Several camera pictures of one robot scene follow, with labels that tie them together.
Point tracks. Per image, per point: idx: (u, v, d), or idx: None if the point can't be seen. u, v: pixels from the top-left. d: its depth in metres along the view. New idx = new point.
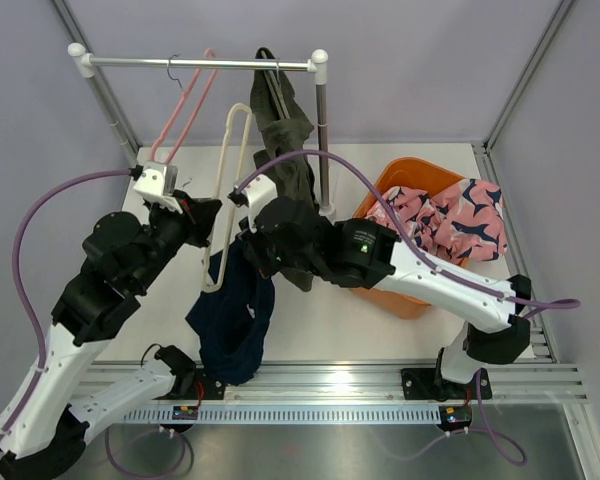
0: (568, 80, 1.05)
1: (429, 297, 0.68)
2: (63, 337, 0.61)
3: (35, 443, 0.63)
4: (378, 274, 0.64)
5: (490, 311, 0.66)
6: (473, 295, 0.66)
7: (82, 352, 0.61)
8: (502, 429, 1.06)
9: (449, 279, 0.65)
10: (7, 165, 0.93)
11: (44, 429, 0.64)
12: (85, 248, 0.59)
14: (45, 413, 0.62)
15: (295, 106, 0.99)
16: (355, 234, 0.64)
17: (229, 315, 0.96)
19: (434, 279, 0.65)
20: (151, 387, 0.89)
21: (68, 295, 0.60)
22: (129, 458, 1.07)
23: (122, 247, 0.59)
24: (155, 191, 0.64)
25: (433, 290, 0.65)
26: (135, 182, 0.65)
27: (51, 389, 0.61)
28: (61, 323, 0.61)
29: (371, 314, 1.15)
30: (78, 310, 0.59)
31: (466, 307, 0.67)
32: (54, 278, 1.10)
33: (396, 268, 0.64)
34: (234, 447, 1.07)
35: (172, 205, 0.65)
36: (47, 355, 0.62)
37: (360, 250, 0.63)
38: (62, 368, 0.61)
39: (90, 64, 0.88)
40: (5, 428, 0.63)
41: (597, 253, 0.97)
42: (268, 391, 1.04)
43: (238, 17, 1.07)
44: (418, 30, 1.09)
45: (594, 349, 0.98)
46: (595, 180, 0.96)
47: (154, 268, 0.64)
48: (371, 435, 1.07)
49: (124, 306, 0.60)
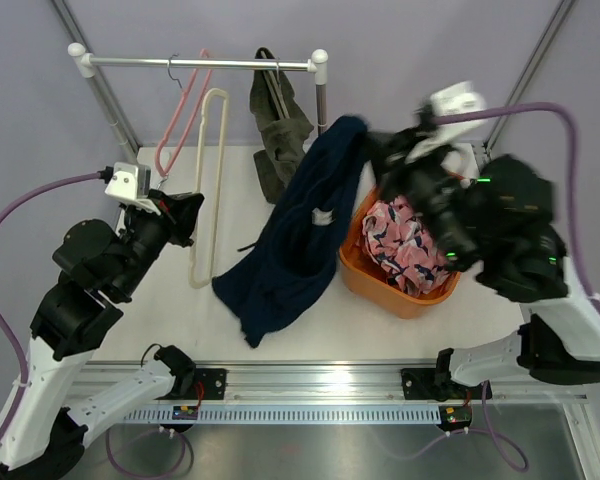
0: (569, 80, 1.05)
1: (559, 317, 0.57)
2: (44, 351, 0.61)
3: (27, 454, 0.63)
4: (553, 291, 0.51)
5: None
6: None
7: (64, 366, 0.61)
8: (503, 431, 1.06)
9: (593, 307, 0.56)
10: (7, 165, 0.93)
11: (35, 440, 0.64)
12: (56, 261, 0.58)
14: (35, 424, 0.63)
15: (295, 106, 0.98)
16: (544, 240, 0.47)
17: (282, 238, 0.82)
19: (584, 304, 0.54)
20: (150, 388, 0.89)
21: (46, 310, 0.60)
22: (128, 459, 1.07)
23: (94, 257, 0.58)
24: (129, 195, 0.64)
25: (577, 314, 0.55)
26: (108, 186, 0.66)
27: (36, 403, 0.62)
28: (40, 337, 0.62)
29: (371, 314, 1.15)
30: (57, 324, 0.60)
31: (588, 336, 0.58)
32: (55, 278, 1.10)
33: (570, 290, 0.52)
34: (234, 447, 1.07)
35: (149, 207, 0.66)
36: (29, 369, 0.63)
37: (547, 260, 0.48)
38: (45, 381, 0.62)
39: (90, 65, 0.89)
40: None
41: (598, 253, 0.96)
42: (268, 391, 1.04)
43: (238, 17, 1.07)
44: (418, 29, 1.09)
45: None
46: (596, 180, 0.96)
47: (135, 272, 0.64)
48: (371, 434, 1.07)
49: (106, 314, 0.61)
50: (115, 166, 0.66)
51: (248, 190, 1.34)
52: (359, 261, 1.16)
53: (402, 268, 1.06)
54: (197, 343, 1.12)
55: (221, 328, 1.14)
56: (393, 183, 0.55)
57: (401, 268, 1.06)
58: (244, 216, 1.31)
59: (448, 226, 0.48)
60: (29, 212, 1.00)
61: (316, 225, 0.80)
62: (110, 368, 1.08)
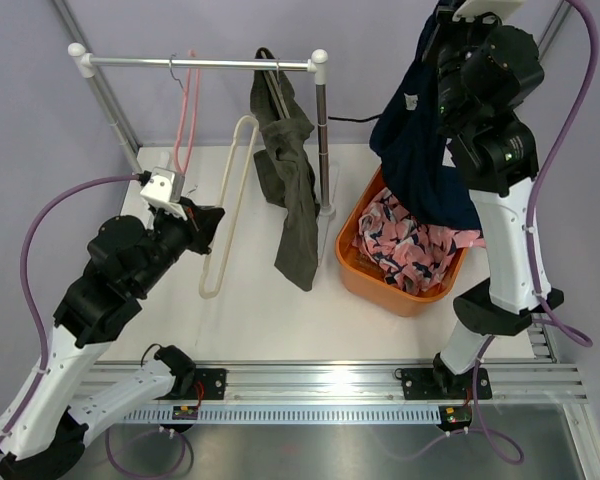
0: (569, 80, 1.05)
1: (492, 233, 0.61)
2: (66, 339, 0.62)
3: (34, 445, 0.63)
4: (492, 186, 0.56)
5: (520, 293, 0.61)
6: (526, 272, 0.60)
7: (84, 354, 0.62)
8: (502, 429, 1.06)
9: (526, 244, 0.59)
10: (8, 165, 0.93)
11: (46, 428, 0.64)
12: (91, 250, 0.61)
14: (46, 415, 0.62)
15: (296, 106, 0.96)
16: (511, 138, 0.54)
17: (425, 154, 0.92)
19: (517, 231, 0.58)
20: (150, 388, 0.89)
21: (71, 297, 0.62)
22: (128, 459, 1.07)
23: (126, 249, 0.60)
24: (162, 197, 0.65)
25: (506, 237, 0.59)
26: (142, 188, 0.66)
27: (51, 391, 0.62)
28: (63, 325, 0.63)
29: (372, 314, 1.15)
30: (81, 311, 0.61)
31: (507, 274, 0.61)
32: (55, 278, 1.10)
33: (507, 196, 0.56)
34: (234, 446, 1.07)
35: (177, 211, 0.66)
36: (49, 356, 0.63)
37: (504, 153, 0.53)
38: (64, 369, 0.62)
39: (89, 64, 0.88)
40: (6, 429, 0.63)
41: (598, 254, 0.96)
42: (267, 391, 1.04)
43: (237, 17, 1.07)
44: (419, 29, 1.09)
45: (594, 350, 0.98)
46: (596, 181, 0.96)
47: (157, 269, 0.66)
48: (371, 434, 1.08)
49: (127, 306, 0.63)
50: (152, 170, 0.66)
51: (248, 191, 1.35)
52: (356, 261, 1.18)
53: (400, 266, 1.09)
54: (197, 343, 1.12)
55: (220, 328, 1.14)
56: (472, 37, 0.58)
57: (400, 267, 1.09)
58: (244, 216, 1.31)
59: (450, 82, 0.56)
60: (28, 212, 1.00)
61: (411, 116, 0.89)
62: (110, 368, 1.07)
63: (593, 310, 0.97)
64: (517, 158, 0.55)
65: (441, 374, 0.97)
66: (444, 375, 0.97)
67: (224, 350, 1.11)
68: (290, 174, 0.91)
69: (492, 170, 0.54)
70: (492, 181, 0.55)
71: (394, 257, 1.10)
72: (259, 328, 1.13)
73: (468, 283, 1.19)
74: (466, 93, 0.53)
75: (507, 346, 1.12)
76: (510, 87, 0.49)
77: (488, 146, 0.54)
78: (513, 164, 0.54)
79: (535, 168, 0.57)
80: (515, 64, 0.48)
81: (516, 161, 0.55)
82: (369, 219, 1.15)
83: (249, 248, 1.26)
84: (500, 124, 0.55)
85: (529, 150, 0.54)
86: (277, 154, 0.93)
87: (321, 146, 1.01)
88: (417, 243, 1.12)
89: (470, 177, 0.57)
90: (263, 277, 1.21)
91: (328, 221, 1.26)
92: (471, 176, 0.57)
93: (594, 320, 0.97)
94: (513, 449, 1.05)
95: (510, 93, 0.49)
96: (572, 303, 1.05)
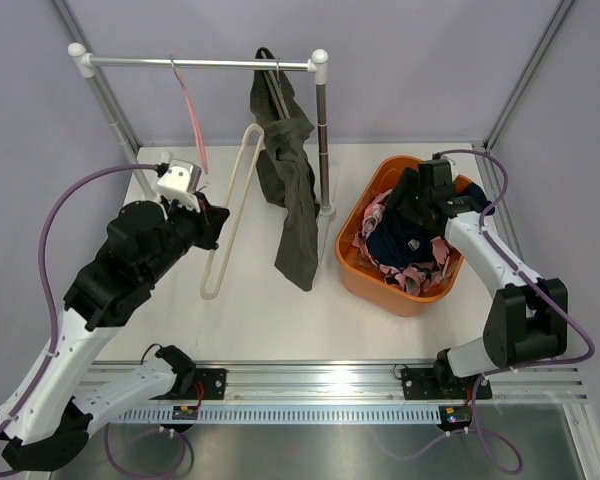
0: (569, 81, 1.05)
1: (468, 251, 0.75)
2: (76, 321, 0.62)
3: (38, 432, 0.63)
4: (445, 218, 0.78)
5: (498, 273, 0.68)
6: (497, 257, 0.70)
7: (93, 338, 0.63)
8: (503, 431, 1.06)
9: (488, 242, 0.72)
10: (7, 166, 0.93)
11: (51, 415, 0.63)
12: (110, 230, 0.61)
14: (54, 399, 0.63)
15: (295, 106, 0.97)
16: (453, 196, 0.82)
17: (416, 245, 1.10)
19: (476, 234, 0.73)
20: (153, 384, 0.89)
21: (82, 282, 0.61)
22: (129, 460, 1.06)
23: (145, 230, 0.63)
24: (180, 187, 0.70)
25: (470, 241, 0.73)
26: (162, 178, 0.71)
27: (61, 375, 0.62)
28: (73, 307, 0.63)
29: (373, 314, 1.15)
30: (91, 294, 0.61)
31: (486, 266, 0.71)
32: (55, 277, 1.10)
33: (455, 218, 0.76)
34: (234, 446, 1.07)
35: (192, 203, 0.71)
36: (59, 338, 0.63)
37: (448, 203, 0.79)
38: (73, 352, 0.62)
39: (89, 64, 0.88)
40: (13, 413, 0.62)
41: (599, 255, 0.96)
42: (268, 391, 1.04)
43: (237, 16, 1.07)
44: (418, 29, 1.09)
45: (595, 352, 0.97)
46: (597, 182, 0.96)
47: (166, 262, 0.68)
48: (370, 434, 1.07)
49: (138, 291, 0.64)
50: (171, 162, 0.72)
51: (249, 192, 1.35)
52: (357, 261, 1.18)
53: (401, 267, 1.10)
54: (197, 343, 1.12)
55: (220, 328, 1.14)
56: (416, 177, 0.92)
57: (401, 268, 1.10)
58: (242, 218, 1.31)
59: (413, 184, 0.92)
60: (26, 212, 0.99)
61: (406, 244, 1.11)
62: (110, 368, 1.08)
63: (595, 312, 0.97)
64: (462, 206, 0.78)
65: (440, 367, 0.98)
66: (442, 369, 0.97)
67: (223, 349, 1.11)
68: (290, 174, 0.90)
69: (441, 213, 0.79)
70: (444, 222, 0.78)
71: (395, 258, 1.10)
72: (259, 329, 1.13)
73: (469, 283, 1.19)
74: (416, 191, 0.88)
75: None
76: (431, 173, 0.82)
77: (438, 203, 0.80)
78: (458, 208, 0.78)
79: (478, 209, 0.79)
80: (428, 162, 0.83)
81: (462, 208, 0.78)
82: (372, 220, 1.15)
83: (249, 249, 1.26)
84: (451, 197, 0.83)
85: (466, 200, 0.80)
86: (277, 154, 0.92)
87: (321, 146, 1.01)
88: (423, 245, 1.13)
89: (439, 229, 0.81)
90: (262, 277, 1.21)
91: (328, 221, 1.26)
92: (438, 227, 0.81)
93: (594, 319, 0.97)
94: (513, 457, 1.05)
95: (433, 174, 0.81)
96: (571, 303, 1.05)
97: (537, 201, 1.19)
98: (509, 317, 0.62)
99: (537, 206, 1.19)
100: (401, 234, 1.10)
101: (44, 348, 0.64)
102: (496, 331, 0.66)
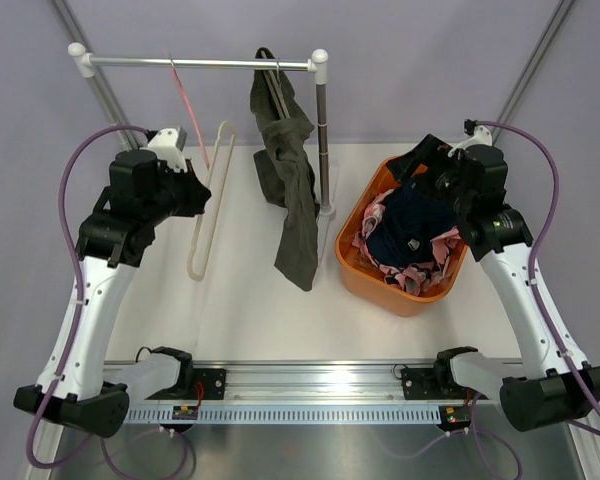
0: (568, 82, 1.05)
1: (505, 300, 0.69)
2: (97, 264, 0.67)
3: (89, 383, 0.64)
4: (487, 247, 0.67)
5: (541, 351, 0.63)
6: (542, 329, 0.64)
7: (117, 276, 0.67)
8: (503, 434, 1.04)
9: (535, 301, 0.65)
10: (7, 165, 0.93)
11: (95, 365, 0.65)
12: (112, 173, 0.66)
14: (95, 346, 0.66)
15: (296, 106, 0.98)
16: (501, 213, 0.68)
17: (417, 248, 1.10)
19: (524, 288, 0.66)
20: (163, 369, 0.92)
21: (89, 228, 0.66)
22: (127, 462, 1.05)
23: (148, 165, 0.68)
24: (170, 143, 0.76)
25: (514, 294, 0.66)
26: (152, 139, 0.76)
27: (96, 317, 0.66)
28: (87, 254, 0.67)
29: (372, 315, 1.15)
30: (102, 236, 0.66)
31: (526, 332, 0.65)
32: (54, 277, 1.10)
33: (502, 252, 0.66)
34: (234, 447, 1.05)
35: (180, 159, 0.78)
36: (83, 286, 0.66)
37: (493, 223, 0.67)
38: (102, 293, 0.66)
39: (89, 64, 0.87)
40: (59, 372, 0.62)
41: None
42: (267, 390, 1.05)
43: (237, 16, 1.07)
44: (418, 29, 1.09)
45: (596, 352, 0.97)
46: (596, 182, 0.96)
47: (163, 208, 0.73)
48: (371, 434, 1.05)
49: (144, 227, 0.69)
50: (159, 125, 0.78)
51: (243, 193, 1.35)
52: (357, 261, 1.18)
53: (401, 267, 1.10)
54: (197, 343, 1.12)
55: (220, 327, 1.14)
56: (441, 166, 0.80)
57: (401, 268, 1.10)
58: (231, 219, 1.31)
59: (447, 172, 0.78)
60: (26, 212, 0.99)
61: (406, 246, 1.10)
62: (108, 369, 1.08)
63: (596, 311, 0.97)
64: (509, 230, 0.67)
65: (440, 367, 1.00)
66: (442, 368, 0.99)
67: (222, 349, 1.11)
68: (290, 174, 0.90)
69: (484, 237, 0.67)
70: (486, 248, 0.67)
71: (395, 258, 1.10)
72: (258, 329, 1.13)
73: (469, 284, 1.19)
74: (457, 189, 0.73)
75: (496, 346, 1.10)
76: (483, 174, 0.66)
77: (480, 220, 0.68)
78: (505, 233, 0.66)
79: (527, 237, 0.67)
80: (483, 159, 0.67)
81: (508, 231, 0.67)
82: (372, 219, 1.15)
83: (249, 249, 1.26)
84: (497, 208, 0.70)
85: (518, 222, 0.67)
86: (277, 154, 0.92)
87: (321, 146, 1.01)
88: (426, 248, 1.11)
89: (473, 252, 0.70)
90: (262, 277, 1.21)
91: (328, 221, 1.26)
92: (472, 249, 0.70)
93: (594, 320, 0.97)
94: (513, 464, 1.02)
95: (485, 178, 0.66)
96: (572, 303, 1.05)
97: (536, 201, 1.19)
98: (542, 407, 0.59)
99: (536, 206, 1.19)
100: (401, 233, 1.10)
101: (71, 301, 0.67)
102: (519, 403, 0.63)
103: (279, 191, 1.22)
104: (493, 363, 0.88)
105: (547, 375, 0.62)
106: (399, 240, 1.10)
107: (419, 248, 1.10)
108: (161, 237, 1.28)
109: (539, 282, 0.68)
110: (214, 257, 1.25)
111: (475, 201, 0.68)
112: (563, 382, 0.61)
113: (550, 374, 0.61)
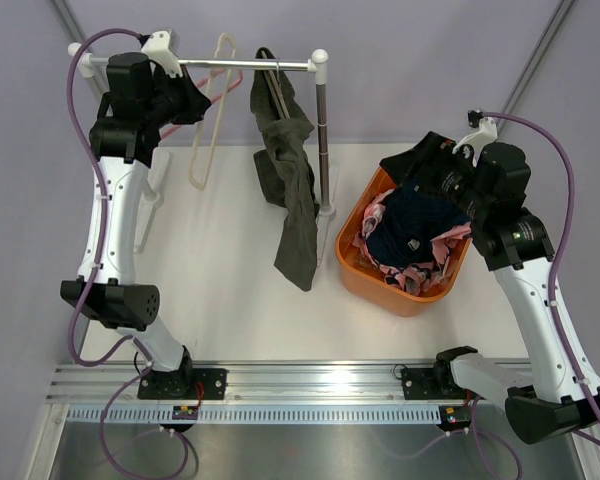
0: (568, 82, 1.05)
1: (521, 318, 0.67)
2: (114, 162, 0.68)
3: (126, 272, 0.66)
4: (504, 261, 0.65)
5: (556, 376, 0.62)
6: (559, 353, 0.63)
7: (135, 171, 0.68)
8: (503, 434, 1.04)
9: (554, 321, 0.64)
10: (9, 165, 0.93)
11: (127, 256, 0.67)
12: (109, 74, 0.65)
14: (125, 239, 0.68)
15: (296, 106, 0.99)
16: (520, 223, 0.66)
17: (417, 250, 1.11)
19: (542, 308, 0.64)
20: (176, 350, 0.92)
21: (99, 133, 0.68)
22: (128, 458, 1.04)
23: (143, 63, 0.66)
24: (163, 46, 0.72)
25: (531, 314, 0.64)
26: (144, 46, 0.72)
27: (123, 212, 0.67)
28: (103, 156, 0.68)
29: (372, 314, 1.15)
30: (113, 138, 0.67)
31: (541, 356, 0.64)
32: (54, 276, 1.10)
33: (521, 269, 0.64)
34: (234, 447, 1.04)
35: (175, 64, 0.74)
36: (105, 184, 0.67)
37: (512, 234, 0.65)
38: (123, 189, 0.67)
39: (89, 63, 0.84)
40: (98, 261, 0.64)
41: None
42: (267, 390, 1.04)
43: (238, 16, 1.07)
44: (418, 29, 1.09)
45: (598, 352, 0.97)
46: (595, 182, 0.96)
47: (166, 110, 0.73)
48: (371, 434, 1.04)
49: (152, 125, 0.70)
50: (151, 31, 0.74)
51: (242, 192, 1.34)
52: (358, 262, 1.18)
53: (401, 267, 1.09)
54: (197, 343, 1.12)
55: (219, 327, 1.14)
56: (445, 165, 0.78)
57: (401, 268, 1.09)
58: (230, 218, 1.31)
59: (456, 171, 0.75)
60: (26, 211, 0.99)
61: (407, 247, 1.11)
62: (110, 368, 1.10)
63: (597, 311, 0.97)
64: (528, 241, 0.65)
65: (440, 368, 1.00)
66: (443, 369, 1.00)
67: (223, 349, 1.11)
68: (290, 174, 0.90)
69: (502, 248, 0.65)
70: (503, 261, 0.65)
71: (395, 258, 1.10)
72: (259, 328, 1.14)
73: (469, 283, 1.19)
74: (474, 194, 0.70)
75: (495, 346, 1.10)
76: (502, 177, 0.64)
77: (498, 229, 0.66)
78: (522, 244, 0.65)
79: (548, 249, 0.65)
80: (503, 163, 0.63)
81: (527, 243, 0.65)
82: (372, 219, 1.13)
83: (250, 247, 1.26)
84: (514, 216, 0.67)
85: (538, 235, 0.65)
86: (277, 154, 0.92)
87: (321, 146, 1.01)
88: (427, 247, 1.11)
89: (487, 261, 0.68)
90: (262, 276, 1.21)
91: (327, 221, 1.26)
92: (485, 258, 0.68)
93: (596, 320, 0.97)
94: (513, 464, 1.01)
95: (504, 182, 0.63)
96: (572, 303, 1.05)
97: (537, 202, 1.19)
98: (553, 431, 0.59)
99: (538, 207, 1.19)
100: (400, 233, 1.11)
101: (95, 199, 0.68)
102: (529, 419, 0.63)
103: (278, 190, 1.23)
104: (493, 366, 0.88)
105: (561, 401, 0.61)
106: (399, 242, 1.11)
107: (418, 247, 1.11)
108: (161, 236, 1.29)
109: (559, 299, 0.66)
110: (215, 256, 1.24)
111: (493, 207, 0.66)
112: (578, 409, 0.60)
113: (565, 400, 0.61)
